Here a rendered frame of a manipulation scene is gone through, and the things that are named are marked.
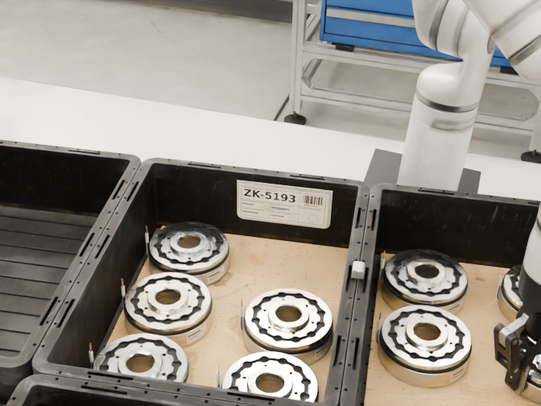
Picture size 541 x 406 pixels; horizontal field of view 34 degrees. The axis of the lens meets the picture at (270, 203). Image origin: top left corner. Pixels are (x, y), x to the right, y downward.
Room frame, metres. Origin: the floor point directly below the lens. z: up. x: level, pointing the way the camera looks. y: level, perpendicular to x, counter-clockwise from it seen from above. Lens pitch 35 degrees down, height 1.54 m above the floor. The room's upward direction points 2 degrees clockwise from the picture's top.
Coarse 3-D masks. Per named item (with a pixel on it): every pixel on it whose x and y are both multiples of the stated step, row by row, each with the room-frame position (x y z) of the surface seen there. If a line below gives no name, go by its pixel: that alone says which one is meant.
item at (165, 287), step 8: (152, 288) 0.79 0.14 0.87; (160, 288) 0.79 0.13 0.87; (168, 288) 0.79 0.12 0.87; (176, 288) 0.79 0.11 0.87; (184, 288) 0.79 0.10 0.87; (152, 296) 0.78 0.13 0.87; (184, 296) 0.78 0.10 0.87; (152, 304) 0.76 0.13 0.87; (160, 304) 0.76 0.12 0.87; (176, 304) 0.76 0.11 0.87; (184, 304) 0.77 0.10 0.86; (160, 312) 0.76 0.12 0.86; (168, 312) 0.75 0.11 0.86
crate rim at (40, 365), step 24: (144, 168) 0.95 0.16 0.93; (192, 168) 0.96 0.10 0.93; (216, 168) 0.96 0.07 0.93; (240, 168) 0.96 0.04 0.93; (360, 192) 0.91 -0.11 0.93; (120, 216) 0.85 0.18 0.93; (360, 216) 0.86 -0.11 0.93; (360, 240) 0.81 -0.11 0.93; (96, 264) 0.76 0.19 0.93; (72, 288) 0.71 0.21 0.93; (72, 312) 0.68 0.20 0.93; (48, 336) 0.64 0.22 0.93; (336, 336) 0.65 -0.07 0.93; (48, 360) 0.61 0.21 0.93; (336, 360) 0.63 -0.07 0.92; (120, 384) 0.58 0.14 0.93; (144, 384) 0.58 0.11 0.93; (168, 384) 0.58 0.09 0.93; (192, 384) 0.58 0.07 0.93; (336, 384) 0.59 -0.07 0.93
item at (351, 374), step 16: (384, 192) 0.92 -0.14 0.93; (400, 192) 0.92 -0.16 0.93; (416, 192) 0.92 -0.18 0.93; (432, 192) 0.92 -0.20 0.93; (448, 192) 0.92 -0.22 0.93; (464, 192) 0.92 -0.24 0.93; (368, 208) 0.88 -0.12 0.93; (528, 208) 0.89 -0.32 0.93; (368, 224) 0.85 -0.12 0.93; (368, 240) 0.81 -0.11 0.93; (368, 256) 0.78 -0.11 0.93; (368, 272) 0.75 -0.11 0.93; (368, 288) 0.73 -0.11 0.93; (352, 320) 0.68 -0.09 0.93; (352, 336) 0.65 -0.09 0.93; (352, 352) 0.63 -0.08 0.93; (352, 368) 0.62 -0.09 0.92; (352, 384) 0.59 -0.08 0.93; (352, 400) 0.57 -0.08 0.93
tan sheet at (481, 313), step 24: (384, 264) 0.90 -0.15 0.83; (480, 288) 0.85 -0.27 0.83; (384, 312) 0.80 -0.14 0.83; (480, 312) 0.81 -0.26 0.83; (480, 336) 0.76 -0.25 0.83; (480, 360) 0.72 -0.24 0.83; (384, 384) 0.68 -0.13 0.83; (408, 384) 0.68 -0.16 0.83; (456, 384) 0.69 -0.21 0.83; (480, 384) 0.69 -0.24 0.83; (504, 384) 0.69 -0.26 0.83
